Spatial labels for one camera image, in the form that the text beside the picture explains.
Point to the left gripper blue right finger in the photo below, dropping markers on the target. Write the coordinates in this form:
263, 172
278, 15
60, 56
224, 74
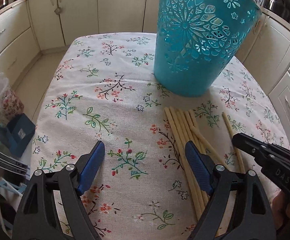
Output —
202, 167

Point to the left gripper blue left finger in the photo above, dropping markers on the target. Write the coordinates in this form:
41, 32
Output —
88, 166

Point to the person right hand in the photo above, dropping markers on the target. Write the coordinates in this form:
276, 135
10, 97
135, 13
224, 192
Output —
280, 209

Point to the floral white tablecloth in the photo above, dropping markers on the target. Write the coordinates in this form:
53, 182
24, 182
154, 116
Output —
103, 88

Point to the floral plastic bag bin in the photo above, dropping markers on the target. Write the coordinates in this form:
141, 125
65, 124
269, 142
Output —
10, 103

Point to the turquoise perforated plastic basket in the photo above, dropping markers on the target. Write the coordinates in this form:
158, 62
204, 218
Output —
196, 39

